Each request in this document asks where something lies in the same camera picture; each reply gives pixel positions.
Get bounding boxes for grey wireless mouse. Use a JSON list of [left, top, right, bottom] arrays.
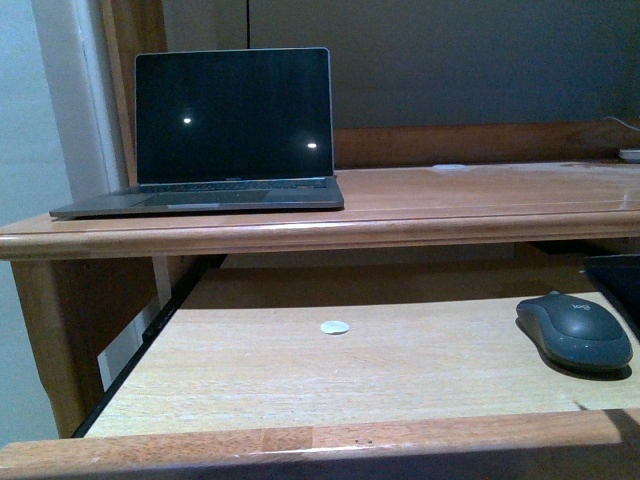
[[516, 292, 633, 373]]

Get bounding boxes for white round sticker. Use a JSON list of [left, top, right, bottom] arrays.
[[320, 320, 350, 335]]

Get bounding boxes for wooden keyboard tray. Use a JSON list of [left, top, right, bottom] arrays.
[[1, 265, 639, 479]]

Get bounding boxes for grey laptop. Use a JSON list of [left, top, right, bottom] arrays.
[[51, 47, 344, 219]]

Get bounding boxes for white object on desk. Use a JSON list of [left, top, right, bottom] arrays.
[[618, 148, 640, 164]]

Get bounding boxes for black drawer slide rail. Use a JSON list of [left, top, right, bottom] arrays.
[[72, 255, 226, 438]]

